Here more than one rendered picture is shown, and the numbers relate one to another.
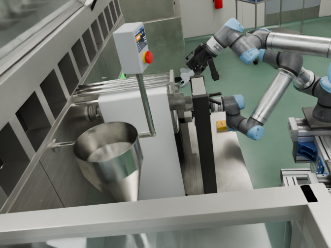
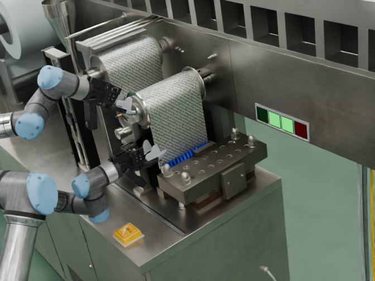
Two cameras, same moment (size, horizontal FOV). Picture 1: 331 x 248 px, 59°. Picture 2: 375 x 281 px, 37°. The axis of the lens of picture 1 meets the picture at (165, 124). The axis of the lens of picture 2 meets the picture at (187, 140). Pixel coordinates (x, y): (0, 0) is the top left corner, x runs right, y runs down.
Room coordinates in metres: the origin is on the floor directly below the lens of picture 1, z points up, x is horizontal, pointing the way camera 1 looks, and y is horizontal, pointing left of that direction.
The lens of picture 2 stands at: (2.72, -1.14, 2.14)
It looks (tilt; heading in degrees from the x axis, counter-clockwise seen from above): 30 degrees down; 140
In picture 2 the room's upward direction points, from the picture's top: 10 degrees counter-clockwise
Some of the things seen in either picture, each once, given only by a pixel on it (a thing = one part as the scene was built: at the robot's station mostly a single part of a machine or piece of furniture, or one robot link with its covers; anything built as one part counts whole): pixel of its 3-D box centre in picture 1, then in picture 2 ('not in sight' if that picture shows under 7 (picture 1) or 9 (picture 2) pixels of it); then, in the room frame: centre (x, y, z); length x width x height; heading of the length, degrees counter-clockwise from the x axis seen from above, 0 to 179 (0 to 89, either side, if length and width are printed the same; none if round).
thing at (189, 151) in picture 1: (187, 129); (135, 158); (1.17, -0.10, 1.05); 0.06 x 0.05 x 0.31; 83
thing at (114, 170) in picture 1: (109, 150); (58, 6); (0.51, 0.13, 1.50); 0.14 x 0.14 x 0.06
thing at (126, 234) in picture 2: (222, 125); (127, 233); (1.34, -0.32, 0.91); 0.07 x 0.07 x 0.02; 83
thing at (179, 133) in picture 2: not in sight; (180, 134); (1.29, 0.04, 1.11); 0.23 x 0.01 x 0.18; 83
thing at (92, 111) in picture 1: (96, 111); (159, 48); (1.00, 0.25, 1.34); 0.07 x 0.07 x 0.07; 83
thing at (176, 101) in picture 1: (176, 101); (94, 75); (0.96, -0.06, 1.34); 0.06 x 0.06 x 0.06; 83
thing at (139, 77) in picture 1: (146, 103); (61, 14); (0.67, 0.04, 1.51); 0.02 x 0.02 x 0.20
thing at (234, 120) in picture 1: (235, 120); (92, 205); (1.22, -0.36, 1.01); 0.11 x 0.08 x 0.11; 25
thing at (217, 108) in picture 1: (216, 105); (108, 172); (1.24, -0.27, 1.11); 0.08 x 0.05 x 0.08; 173
